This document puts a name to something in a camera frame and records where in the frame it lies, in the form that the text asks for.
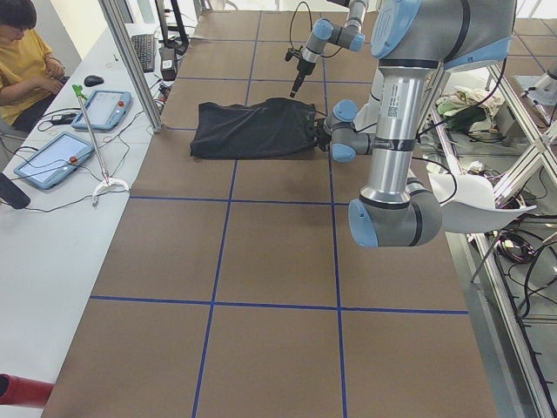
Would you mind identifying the black box with label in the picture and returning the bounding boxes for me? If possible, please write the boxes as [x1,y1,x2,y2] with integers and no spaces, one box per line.
[158,47,178,81]

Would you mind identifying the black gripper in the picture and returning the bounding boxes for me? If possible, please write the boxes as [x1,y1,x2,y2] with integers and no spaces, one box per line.
[290,57,316,98]
[314,125,332,152]

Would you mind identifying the black keyboard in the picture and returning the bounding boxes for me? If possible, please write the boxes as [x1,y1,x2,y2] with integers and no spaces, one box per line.
[131,34,155,73]

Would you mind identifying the black computer mouse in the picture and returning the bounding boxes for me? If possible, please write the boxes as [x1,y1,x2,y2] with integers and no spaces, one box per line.
[84,75,104,87]

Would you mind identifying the red cylinder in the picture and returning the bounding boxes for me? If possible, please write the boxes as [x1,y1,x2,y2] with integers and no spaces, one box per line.
[1,374,55,408]

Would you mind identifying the white curved chair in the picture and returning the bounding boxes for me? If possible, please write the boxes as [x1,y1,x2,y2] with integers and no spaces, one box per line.
[429,173,536,233]

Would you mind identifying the near blue teach pendant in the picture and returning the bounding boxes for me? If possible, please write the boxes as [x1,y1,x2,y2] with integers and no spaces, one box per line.
[13,132,94,190]

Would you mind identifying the metal stand with green tip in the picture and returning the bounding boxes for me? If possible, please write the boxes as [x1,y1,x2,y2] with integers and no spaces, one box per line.
[72,84,130,207]

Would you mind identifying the blue teach pendant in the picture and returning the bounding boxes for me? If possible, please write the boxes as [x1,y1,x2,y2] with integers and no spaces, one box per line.
[77,90,132,131]
[13,132,94,190]

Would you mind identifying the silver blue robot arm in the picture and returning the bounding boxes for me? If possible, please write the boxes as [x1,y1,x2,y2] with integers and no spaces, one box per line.
[324,1,516,247]
[285,0,369,98]

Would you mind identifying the aluminium frame post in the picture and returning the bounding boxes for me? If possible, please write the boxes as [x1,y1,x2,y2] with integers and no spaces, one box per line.
[98,0,163,133]

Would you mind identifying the far blue teach pendant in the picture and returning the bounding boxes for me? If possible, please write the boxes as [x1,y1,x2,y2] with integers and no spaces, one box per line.
[77,90,132,131]

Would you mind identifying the person in yellow shirt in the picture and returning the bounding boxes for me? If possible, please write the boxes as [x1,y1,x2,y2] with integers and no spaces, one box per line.
[1,1,65,133]

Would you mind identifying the black printed t-shirt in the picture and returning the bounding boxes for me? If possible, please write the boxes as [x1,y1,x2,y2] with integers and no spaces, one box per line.
[191,98,316,159]

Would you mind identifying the pile of cloths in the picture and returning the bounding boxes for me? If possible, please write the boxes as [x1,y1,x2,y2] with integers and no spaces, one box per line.
[435,86,505,133]

